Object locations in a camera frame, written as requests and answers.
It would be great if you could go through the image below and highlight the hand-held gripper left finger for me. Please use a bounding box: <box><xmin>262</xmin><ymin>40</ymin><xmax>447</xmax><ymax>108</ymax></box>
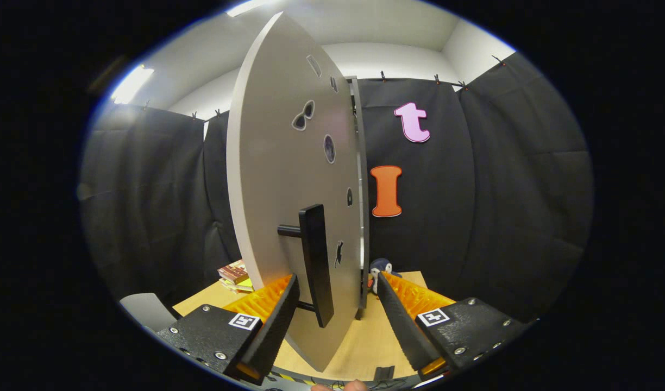
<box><xmin>156</xmin><ymin>273</ymin><xmax>300</xmax><ymax>386</ymax></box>

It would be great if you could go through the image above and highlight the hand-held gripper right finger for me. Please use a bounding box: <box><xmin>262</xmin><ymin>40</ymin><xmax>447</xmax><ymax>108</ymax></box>
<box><xmin>377</xmin><ymin>272</ymin><xmax>531</xmax><ymax>381</ymax></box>

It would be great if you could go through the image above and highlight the yellow book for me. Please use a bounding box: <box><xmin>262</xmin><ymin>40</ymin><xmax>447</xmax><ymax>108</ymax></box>
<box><xmin>224</xmin><ymin>277</ymin><xmax>255</xmax><ymax>294</ymax></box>

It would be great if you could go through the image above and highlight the penguin plush toy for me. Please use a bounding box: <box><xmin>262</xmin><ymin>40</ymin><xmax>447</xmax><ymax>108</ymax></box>
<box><xmin>368</xmin><ymin>258</ymin><xmax>403</xmax><ymax>295</ymax></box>

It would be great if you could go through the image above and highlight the grey chair back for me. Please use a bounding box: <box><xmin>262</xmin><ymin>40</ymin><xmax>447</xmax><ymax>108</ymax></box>
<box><xmin>120</xmin><ymin>293</ymin><xmax>177</xmax><ymax>333</ymax></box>

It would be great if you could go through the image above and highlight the black backdrop cloth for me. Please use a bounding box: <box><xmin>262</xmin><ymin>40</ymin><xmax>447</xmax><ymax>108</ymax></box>
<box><xmin>80</xmin><ymin>52</ymin><xmax>594</xmax><ymax>326</ymax></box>

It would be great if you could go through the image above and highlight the row of black cloth clips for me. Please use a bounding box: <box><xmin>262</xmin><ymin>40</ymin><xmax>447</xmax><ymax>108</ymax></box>
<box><xmin>142</xmin><ymin>54</ymin><xmax>504</xmax><ymax>120</ymax></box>

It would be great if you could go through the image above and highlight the narrow ceiling light panel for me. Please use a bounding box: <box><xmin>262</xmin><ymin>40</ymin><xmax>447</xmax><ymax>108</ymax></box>
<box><xmin>111</xmin><ymin>64</ymin><xmax>155</xmax><ymax>105</ymax></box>

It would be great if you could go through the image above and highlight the wide ceiling light panel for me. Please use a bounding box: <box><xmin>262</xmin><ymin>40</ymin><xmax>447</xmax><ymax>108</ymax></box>
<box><xmin>227</xmin><ymin>0</ymin><xmax>273</xmax><ymax>17</ymax></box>

